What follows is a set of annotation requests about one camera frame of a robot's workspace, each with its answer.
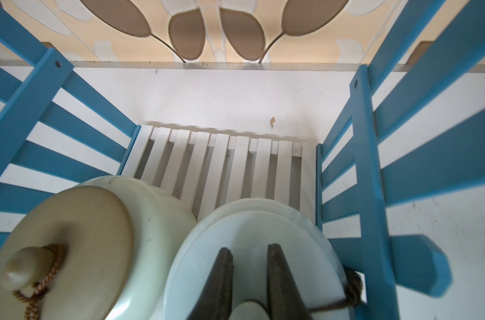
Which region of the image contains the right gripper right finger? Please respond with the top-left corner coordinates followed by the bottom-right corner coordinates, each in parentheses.
top-left (267, 243), bottom-right (312, 319)

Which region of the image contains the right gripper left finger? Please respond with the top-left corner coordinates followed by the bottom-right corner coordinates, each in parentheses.
top-left (188, 247), bottom-right (234, 319)

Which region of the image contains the pale blue round jar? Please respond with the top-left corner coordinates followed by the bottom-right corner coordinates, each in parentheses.
top-left (162, 198), bottom-right (348, 319)

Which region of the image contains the cream jar with tassel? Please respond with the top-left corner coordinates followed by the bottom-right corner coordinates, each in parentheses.
top-left (0, 176), bottom-right (196, 319)

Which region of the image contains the blue white wooden shelf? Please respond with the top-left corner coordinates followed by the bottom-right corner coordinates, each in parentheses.
top-left (0, 1), bottom-right (485, 319)

